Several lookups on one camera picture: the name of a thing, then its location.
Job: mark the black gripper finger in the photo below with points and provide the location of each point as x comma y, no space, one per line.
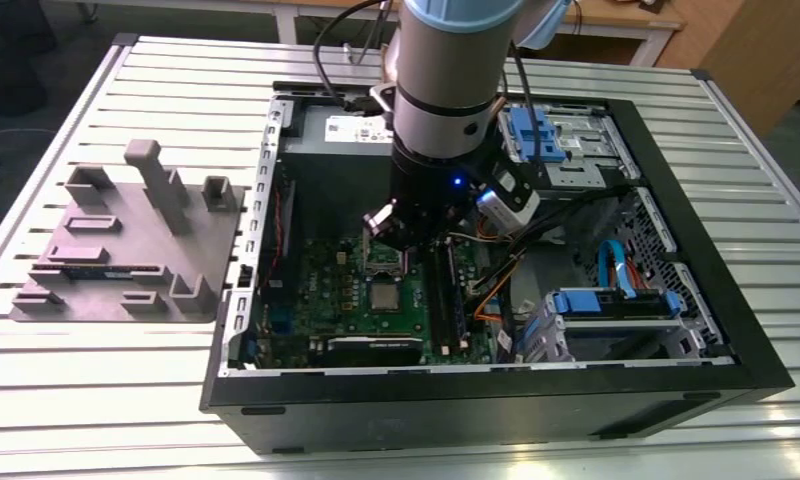
400,237

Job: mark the silver CPU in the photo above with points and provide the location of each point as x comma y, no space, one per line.
385,296

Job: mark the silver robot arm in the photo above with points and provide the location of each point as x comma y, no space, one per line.
446,75

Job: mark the CPU socket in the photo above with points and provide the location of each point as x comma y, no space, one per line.
385,311

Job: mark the thin locking lever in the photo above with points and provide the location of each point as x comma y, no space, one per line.
409,262

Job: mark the black RAM slot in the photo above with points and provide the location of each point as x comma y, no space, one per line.
432,295

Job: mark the grey power supply unit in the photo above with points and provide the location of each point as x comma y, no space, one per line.
333,190

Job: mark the installed RAM stick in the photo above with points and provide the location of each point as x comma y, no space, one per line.
453,295

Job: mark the blue drive carrier latch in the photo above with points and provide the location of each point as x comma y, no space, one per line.
520,135

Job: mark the green motherboard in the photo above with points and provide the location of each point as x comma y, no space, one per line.
326,310

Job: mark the silver drive bay cage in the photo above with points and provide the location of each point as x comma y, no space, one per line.
573,177

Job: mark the black graphics card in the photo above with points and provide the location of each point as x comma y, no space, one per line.
373,350

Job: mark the hard disk in blue carrier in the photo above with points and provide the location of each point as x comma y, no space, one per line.
620,305

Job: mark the black PC case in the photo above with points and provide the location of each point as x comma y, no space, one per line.
440,415

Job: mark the grey parts rack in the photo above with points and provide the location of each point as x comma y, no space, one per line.
140,250

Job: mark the silver disk bay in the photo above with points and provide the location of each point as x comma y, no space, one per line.
640,324

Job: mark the wooden desk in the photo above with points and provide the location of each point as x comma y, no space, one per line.
613,20

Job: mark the loose RAM stick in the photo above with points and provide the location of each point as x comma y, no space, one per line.
100,275

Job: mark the wooden cabinet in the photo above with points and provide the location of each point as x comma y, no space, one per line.
760,50

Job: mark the black equipment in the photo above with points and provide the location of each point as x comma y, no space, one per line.
6,75

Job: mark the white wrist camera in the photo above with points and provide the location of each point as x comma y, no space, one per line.
507,210

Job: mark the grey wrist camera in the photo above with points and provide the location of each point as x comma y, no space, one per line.
376,97

